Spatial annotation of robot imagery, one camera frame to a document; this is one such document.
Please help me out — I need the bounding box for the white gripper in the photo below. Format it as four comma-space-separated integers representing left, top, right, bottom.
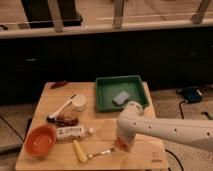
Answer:
116, 127, 136, 152

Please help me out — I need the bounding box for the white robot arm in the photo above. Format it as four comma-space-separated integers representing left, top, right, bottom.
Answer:
116, 101, 213, 152

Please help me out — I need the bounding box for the white paper cup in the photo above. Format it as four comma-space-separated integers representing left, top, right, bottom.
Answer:
72, 94, 87, 112

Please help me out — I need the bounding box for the blue sponge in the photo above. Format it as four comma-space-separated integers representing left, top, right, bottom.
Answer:
113, 91, 130, 106

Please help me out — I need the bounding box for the green plastic tray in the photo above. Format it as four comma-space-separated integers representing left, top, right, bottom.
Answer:
95, 75, 149, 112

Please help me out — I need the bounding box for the white plastic bottle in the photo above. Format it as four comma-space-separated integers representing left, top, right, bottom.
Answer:
56, 126, 94, 141

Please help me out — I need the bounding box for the dark red dried fruit pile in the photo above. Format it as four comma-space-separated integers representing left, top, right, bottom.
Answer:
55, 116, 79, 126

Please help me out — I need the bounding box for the orange bowl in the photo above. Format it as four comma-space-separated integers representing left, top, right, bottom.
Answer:
24, 124, 56, 158

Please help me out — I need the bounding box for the blue black device on floor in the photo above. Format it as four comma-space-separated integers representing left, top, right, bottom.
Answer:
181, 87, 203, 103

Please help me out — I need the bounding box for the wooden railing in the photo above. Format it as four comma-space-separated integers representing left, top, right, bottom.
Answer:
0, 0, 213, 39

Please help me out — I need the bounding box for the yellow handled fork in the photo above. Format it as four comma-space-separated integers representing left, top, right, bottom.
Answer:
73, 140, 115, 164

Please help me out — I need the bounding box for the black cable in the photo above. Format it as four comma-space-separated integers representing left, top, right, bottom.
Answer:
165, 99, 186, 171

